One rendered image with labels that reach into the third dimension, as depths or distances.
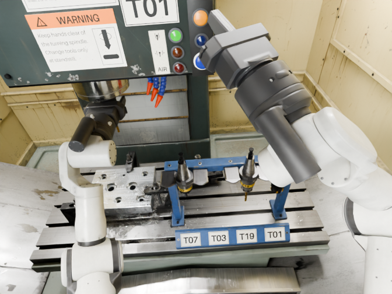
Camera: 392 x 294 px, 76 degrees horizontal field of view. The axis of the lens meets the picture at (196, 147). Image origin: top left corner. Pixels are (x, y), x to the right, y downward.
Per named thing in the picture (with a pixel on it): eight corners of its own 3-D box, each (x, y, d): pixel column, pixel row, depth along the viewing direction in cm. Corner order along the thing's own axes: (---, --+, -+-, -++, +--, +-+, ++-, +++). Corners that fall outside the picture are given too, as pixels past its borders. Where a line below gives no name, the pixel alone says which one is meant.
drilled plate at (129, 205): (152, 212, 108) (150, 205, 105) (86, 217, 109) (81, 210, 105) (156, 172, 125) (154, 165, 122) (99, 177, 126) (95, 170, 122)
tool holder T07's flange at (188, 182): (193, 174, 89) (193, 169, 87) (192, 187, 84) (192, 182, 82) (176, 174, 89) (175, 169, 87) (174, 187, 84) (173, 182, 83)
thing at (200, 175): (208, 185, 83) (208, 184, 83) (192, 186, 83) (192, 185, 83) (207, 170, 88) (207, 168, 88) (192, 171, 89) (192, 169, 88)
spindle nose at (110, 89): (131, 73, 83) (122, 36, 75) (129, 98, 71) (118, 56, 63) (81, 80, 82) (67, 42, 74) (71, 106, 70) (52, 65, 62)
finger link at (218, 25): (214, 6, 40) (235, 35, 38) (209, 23, 43) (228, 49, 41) (206, 8, 39) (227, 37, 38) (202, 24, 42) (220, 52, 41)
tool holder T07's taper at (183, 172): (190, 171, 86) (189, 157, 82) (189, 181, 83) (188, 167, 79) (178, 171, 87) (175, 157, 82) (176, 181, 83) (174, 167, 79)
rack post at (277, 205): (287, 219, 106) (303, 171, 87) (275, 220, 106) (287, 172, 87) (280, 199, 114) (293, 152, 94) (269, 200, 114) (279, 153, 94)
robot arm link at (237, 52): (275, 9, 38) (323, 70, 35) (249, 54, 47) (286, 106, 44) (206, 28, 33) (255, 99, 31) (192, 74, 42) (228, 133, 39)
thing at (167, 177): (175, 187, 83) (175, 186, 83) (160, 188, 83) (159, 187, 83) (176, 172, 89) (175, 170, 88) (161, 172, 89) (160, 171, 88)
